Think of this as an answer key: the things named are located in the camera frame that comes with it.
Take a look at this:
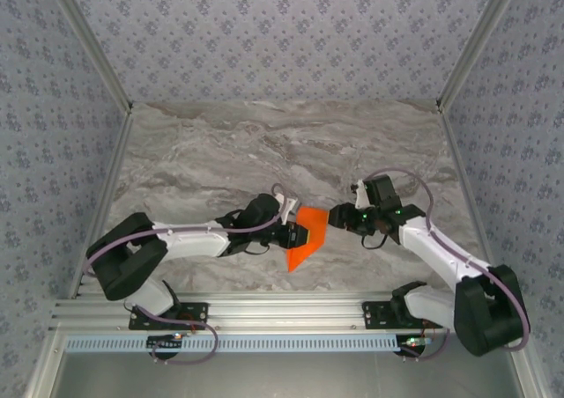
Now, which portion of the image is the left aluminium side rail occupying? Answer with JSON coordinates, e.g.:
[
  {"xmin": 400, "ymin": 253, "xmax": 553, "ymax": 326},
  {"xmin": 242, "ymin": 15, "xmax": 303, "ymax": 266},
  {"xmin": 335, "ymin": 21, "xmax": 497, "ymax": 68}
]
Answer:
[{"xmin": 67, "ymin": 107, "xmax": 136, "ymax": 300}]

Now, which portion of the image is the left lower aluminium frame bar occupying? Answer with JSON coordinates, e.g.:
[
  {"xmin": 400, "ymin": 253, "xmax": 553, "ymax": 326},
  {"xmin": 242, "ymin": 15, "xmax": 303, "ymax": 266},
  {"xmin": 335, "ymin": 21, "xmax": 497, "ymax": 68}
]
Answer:
[{"xmin": 26, "ymin": 327, "xmax": 68, "ymax": 398}]

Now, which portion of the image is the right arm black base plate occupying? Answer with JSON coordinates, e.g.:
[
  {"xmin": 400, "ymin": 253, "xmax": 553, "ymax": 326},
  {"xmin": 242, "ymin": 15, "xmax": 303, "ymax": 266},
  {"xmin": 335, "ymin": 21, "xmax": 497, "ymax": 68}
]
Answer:
[{"xmin": 360, "ymin": 299, "xmax": 444, "ymax": 330}]

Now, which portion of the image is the aluminium side rail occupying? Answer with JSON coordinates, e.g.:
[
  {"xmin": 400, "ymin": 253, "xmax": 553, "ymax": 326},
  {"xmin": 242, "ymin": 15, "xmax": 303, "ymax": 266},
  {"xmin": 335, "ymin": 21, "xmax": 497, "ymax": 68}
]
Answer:
[
  {"xmin": 435, "ymin": 105, "xmax": 506, "ymax": 298},
  {"xmin": 67, "ymin": 107, "xmax": 136, "ymax": 300}
]

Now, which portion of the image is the right small control board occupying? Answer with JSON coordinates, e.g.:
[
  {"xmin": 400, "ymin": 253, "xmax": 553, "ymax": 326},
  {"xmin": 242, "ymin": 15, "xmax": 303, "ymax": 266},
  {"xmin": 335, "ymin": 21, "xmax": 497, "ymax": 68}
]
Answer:
[{"xmin": 395, "ymin": 334, "xmax": 434, "ymax": 357}]

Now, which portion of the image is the left small control board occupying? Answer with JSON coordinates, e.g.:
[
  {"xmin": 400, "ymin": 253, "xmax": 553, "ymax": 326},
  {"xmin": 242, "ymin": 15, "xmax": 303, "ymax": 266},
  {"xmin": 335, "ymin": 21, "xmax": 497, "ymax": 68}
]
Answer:
[{"xmin": 146, "ymin": 334, "xmax": 185, "ymax": 351}]

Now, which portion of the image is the long aluminium mounting rail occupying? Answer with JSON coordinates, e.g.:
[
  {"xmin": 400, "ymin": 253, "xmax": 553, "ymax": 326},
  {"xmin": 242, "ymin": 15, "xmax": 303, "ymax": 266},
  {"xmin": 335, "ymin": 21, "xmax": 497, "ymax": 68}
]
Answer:
[{"xmin": 49, "ymin": 294, "xmax": 530, "ymax": 334}]

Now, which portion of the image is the white slotted cable duct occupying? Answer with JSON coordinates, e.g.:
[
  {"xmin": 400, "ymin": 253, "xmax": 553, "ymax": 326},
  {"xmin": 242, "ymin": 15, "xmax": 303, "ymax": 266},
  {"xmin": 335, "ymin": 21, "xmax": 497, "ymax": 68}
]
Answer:
[{"xmin": 64, "ymin": 334, "xmax": 400, "ymax": 354}]

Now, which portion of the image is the right aluminium frame post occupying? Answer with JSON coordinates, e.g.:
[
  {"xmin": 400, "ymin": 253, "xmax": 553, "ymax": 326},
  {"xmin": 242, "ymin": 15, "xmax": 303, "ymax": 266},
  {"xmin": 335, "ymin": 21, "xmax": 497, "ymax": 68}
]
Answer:
[{"xmin": 434, "ymin": 0, "xmax": 529, "ymax": 115}]

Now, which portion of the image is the aluminium frame post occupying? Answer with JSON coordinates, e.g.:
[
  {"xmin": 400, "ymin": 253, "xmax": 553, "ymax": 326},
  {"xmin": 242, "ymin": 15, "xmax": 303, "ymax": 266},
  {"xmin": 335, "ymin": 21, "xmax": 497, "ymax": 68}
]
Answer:
[
  {"xmin": 43, "ymin": 0, "xmax": 136, "ymax": 116},
  {"xmin": 434, "ymin": 0, "xmax": 529, "ymax": 115}
]

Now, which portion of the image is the left aluminium frame post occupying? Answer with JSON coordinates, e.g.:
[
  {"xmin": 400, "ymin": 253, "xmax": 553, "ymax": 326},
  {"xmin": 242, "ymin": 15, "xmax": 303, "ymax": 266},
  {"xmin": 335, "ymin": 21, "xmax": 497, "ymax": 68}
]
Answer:
[{"xmin": 43, "ymin": 0, "xmax": 136, "ymax": 116}]

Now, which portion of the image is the aluminium frame bar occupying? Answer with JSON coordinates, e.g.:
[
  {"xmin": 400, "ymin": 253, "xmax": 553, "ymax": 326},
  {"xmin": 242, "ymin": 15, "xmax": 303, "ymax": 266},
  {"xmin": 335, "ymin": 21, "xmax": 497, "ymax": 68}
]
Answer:
[
  {"xmin": 26, "ymin": 327, "xmax": 68, "ymax": 398},
  {"xmin": 504, "ymin": 327, "xmax": 553, "ymax": 398}
]

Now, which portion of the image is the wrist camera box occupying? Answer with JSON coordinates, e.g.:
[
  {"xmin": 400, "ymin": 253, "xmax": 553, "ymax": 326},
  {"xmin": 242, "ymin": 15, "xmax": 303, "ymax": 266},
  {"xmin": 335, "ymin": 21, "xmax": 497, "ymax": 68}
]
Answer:
[
  {"xmin": 273, "ymin": 194, "xmax": 304, "ymax": 224},
  {"xmin": 351, "ymin": 179, "xmax": 370, "ymax": 210}
]

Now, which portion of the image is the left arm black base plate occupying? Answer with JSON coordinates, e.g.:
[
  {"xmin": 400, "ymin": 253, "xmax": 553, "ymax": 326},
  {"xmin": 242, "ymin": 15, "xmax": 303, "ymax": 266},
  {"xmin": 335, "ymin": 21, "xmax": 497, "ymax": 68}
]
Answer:
[{"xmin": 128, "ymin": 301, "xmax": 210, "ymax": 331}]

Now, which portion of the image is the right lower aluminium frame bar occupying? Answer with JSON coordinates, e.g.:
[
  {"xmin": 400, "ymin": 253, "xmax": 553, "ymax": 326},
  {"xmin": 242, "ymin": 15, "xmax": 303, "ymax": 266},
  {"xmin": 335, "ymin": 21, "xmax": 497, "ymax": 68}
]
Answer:
[{"xmin": 504, "ymin": 327, "xmax": 553, "ymax": 398}]

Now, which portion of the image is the small control board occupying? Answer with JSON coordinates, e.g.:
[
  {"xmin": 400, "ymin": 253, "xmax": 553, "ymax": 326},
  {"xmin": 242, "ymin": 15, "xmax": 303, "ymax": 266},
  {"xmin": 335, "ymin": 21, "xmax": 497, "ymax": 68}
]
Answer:
[
  {"xmin": 146, "ymin": 334, "xmax": 185, "ymax": 351},
  {"xmin": 395, "ymin": 334, "xmax": 434, "ymax": 357}
]

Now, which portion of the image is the orange paper sheet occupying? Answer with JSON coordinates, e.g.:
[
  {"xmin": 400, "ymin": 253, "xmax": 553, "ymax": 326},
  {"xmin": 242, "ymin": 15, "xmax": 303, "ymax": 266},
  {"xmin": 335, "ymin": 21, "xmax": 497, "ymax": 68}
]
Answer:
[{"xmin": 286, "ymin": 206, "xmax": 330, "ymax": 275}]

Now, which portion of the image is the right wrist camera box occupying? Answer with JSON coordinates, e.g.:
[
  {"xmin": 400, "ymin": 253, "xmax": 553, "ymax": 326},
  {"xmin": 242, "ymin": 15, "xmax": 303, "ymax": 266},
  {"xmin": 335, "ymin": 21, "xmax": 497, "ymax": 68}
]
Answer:
[{"xmin": 351, "ymin": 179, "xmax": 370, "ymax": 210}]

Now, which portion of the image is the grey metal panel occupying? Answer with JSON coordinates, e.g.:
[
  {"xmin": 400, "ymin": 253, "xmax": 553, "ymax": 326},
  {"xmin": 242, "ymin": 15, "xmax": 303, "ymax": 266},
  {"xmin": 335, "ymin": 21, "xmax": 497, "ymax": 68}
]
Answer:
[{"xmin": 48, "ymin": 351, "xmax": 525, "ymax": 398}]

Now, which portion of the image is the right aluminium side rail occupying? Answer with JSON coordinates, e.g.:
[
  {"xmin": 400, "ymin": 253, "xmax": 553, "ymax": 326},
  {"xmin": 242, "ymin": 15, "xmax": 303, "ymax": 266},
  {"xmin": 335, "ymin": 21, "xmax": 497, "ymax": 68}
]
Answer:
[{"xmin": 435, "ymin": 105, "xmax": 506, "ymax": 298}]

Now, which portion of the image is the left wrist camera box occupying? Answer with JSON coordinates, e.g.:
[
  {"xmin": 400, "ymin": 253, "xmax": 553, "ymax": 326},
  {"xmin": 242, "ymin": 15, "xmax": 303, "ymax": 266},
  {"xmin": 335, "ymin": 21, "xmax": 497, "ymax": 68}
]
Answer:
[{"xmin": 273, "ymin": 194, "xmax": 304, "ymax": 224}]

